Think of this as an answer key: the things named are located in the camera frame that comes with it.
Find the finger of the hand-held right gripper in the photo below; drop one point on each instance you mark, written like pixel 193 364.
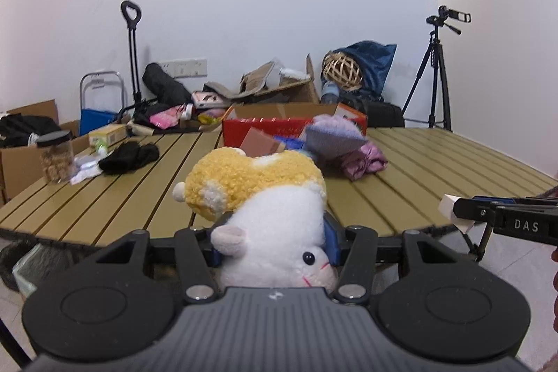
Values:
pixel 473 210
pixel 497 198

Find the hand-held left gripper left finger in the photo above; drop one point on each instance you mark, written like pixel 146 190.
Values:
pixel 192 263

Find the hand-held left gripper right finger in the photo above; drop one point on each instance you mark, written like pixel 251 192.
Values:
pixel 333 241

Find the white foam block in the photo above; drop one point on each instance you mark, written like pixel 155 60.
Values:
pixel 447 206

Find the yellow white hamster plush toy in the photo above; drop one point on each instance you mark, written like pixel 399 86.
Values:
pixel 270 215

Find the pink fluffy cloth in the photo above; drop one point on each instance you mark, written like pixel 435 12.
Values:
pixel 366 160

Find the purple woven cloth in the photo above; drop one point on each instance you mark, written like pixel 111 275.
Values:
pixel 333 136

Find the small blue box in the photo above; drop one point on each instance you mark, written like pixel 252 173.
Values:
pixel 290 144

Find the black cloth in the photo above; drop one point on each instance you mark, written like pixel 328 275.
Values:
pixel 128 157

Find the red cardboard box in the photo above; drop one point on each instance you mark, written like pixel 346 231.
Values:
pixel 233 132

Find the white paper packet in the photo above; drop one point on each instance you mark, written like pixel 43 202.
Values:
pixel 85 171

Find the black tripod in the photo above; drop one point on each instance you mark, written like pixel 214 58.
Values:
pixel 435 71

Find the small green white bottle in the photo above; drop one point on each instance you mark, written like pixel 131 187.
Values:
pixel 101 147

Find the yellow purple snack bag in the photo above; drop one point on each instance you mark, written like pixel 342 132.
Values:
pixel 211 117

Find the pink packet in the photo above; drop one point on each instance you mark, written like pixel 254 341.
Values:
pixel 165 117

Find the blue water bottle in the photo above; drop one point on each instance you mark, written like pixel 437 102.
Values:
pixel 330 92

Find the white red small bottle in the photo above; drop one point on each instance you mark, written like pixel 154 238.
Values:
pixel 187 111

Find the open brown cardboard box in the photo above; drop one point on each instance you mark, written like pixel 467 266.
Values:
pixel 296 93

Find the yellow box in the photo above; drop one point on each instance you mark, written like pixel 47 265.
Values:
pixel 107 133

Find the pale green plastic bag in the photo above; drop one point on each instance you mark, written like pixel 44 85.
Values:
pixel 30 274

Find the small white picture box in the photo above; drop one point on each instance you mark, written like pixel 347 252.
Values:
pixel 208 98

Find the blue cart box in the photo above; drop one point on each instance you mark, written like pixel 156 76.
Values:
pixel 98 121

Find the wicker ball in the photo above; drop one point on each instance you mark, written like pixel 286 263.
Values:
pixel 342 71

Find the clear snack jar black lid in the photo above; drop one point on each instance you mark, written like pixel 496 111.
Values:
pixel 56 160

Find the blue velvet bag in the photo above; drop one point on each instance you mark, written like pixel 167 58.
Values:
pixel 375 67

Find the clear plastic container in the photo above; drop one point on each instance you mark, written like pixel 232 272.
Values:
pixel 285 73

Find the brown felt strip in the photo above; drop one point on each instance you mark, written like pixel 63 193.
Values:
pixel 257 78
pixel 222 89

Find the black rolled bag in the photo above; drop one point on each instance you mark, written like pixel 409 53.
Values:
pixel 165 84

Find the black backpack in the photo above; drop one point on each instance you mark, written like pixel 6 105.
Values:
pixel 24 128

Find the white wall outlet strip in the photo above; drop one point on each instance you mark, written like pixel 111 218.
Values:
pixel 183 67

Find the metal cart frame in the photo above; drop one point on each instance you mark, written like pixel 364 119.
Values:
pixel 102 75

